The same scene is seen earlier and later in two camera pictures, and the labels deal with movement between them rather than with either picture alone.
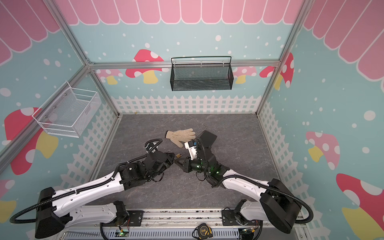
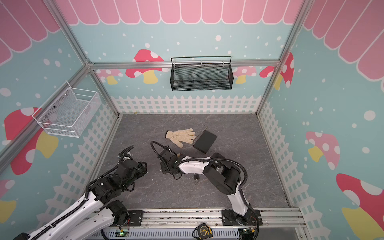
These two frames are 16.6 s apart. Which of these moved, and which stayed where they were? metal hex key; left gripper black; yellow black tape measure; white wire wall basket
Moved: left gripper black
Stayed: metal hex key; yellow black tape measure; white wire wall basket
